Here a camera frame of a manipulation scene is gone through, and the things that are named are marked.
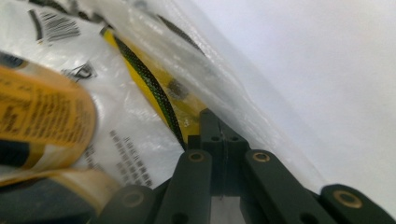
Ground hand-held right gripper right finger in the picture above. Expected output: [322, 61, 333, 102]
[221, 121, 250, 197]

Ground clear plastic bag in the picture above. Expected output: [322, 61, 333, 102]
[0, 0, 330, 224]

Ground yellow black-striped packet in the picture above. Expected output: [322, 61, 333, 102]
[99, 26, 209, 151]

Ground orange drink bottle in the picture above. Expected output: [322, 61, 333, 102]
[0, 50, 99, 175]
[0, 167, 123, 224]

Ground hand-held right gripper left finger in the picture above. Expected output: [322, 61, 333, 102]
[188, 107, 226, 197]

